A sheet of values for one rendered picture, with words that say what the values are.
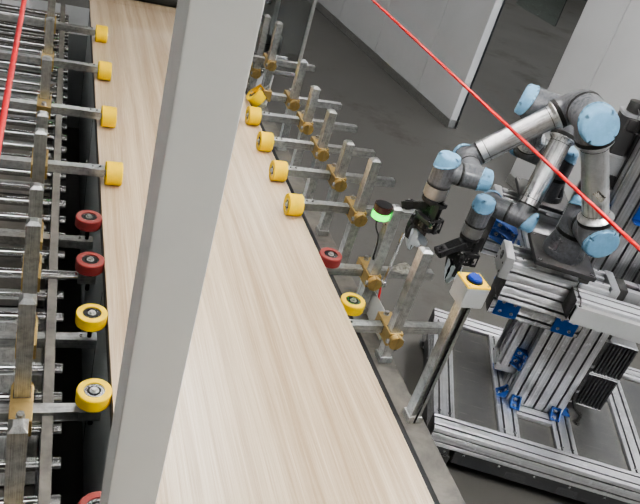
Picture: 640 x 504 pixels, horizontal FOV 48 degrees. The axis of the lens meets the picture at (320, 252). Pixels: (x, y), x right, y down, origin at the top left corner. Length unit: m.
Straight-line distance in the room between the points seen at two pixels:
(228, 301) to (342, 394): 0.44
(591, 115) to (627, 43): 3.11
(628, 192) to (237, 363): 1.58
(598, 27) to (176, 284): 5.11
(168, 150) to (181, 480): 1.16
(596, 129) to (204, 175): 1.84
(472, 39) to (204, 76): 6.15
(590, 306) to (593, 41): 3.18
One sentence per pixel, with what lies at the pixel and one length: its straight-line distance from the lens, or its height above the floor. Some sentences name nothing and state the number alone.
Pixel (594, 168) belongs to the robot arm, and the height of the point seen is 1.44.
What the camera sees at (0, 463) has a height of 0.81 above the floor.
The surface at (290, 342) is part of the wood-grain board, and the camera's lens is 2.01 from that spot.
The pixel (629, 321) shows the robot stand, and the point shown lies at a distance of 2.73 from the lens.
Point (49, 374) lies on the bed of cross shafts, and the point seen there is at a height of 0.84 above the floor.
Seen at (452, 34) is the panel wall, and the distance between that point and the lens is 6.89.
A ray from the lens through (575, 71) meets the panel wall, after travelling 5.65.
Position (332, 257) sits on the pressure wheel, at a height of 0.90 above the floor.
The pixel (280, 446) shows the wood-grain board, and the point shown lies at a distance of 1.73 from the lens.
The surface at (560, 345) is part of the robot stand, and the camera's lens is 3.12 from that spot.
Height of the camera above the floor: 2.15
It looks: 31 degrees down
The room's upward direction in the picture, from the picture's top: 17 degrees clockwise
